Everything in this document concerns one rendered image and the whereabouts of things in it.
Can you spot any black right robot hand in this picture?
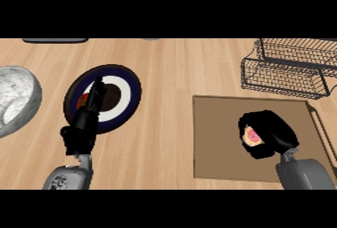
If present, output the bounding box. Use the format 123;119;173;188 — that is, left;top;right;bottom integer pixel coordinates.
237;110;302;160

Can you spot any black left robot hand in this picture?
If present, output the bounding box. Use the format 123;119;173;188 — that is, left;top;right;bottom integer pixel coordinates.
59;75;105;157

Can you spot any pink frosted cupcake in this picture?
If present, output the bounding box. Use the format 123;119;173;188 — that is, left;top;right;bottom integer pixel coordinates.
243;126;266;147

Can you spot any brown square tray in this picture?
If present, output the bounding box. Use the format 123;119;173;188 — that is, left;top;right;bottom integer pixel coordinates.
192;94;337;183

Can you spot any red and green fruit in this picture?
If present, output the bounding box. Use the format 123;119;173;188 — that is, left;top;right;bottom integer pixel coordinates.
76;93;92;110

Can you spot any navy and white round plate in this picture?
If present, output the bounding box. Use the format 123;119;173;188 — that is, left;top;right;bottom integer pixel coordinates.
64;64;144;135

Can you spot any white marble bowl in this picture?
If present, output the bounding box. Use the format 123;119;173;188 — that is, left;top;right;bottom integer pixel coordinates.
0;65;43;139

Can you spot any dark grey flat appliance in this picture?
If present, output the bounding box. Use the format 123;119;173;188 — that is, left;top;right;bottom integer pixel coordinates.
21;37;90;45

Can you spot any black wire tiered basket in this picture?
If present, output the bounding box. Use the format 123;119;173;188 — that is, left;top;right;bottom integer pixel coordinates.
240;37;337;101

